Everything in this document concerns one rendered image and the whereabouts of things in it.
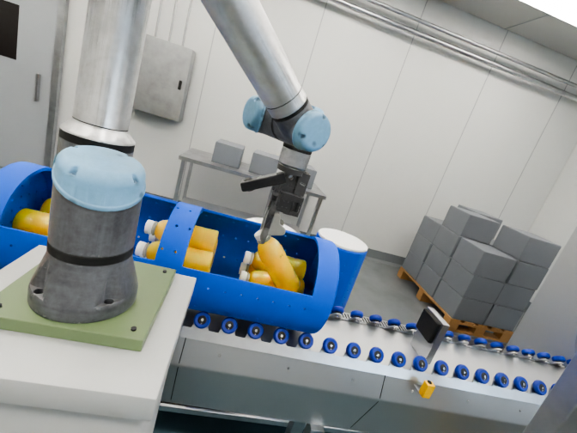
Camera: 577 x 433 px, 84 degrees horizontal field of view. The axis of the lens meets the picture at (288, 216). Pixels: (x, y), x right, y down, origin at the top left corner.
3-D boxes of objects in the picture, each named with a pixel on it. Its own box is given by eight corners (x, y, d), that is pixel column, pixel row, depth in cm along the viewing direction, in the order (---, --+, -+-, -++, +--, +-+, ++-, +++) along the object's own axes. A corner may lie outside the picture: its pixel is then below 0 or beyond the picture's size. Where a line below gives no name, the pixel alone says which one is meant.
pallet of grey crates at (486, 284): (507, 343, 354) (563, 246, 322) (445, 330, 339) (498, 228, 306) (445, 286, 467) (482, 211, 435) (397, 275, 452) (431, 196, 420)
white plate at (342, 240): (366, 239, 185) (365, 241, 185) (320, 223, 187) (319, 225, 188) (369, 256, 158) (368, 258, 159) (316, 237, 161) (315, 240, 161)
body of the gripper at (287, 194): (296, 220, 82) (312, 175, 78) (264, 211, 80) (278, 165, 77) (294, 210, 89) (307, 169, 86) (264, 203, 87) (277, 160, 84)
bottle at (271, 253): (275, 296, 93) (245, 243, 87) (288, 280, 97) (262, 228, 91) (292, 299, 88) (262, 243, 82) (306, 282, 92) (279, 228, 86)
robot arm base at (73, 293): (120, 330, 47) (130, 271, 45) (2, 314, 44) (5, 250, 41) (146, 278, 62) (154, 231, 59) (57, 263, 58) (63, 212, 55)
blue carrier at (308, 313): (315, 356, 89) (349, 265, 82) (-40, 287, 74) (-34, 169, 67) (301, 300, 116) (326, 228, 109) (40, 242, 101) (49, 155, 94)
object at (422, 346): (429, 364, 106) (450, 326, 102) (419, 362, 105) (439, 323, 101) (416, 344, 116) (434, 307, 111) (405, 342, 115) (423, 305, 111)
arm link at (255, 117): (270, 96, 62) (312, 112, 69) (245, 90, 71) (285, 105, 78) (258, 136, 65) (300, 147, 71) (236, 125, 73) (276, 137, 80)
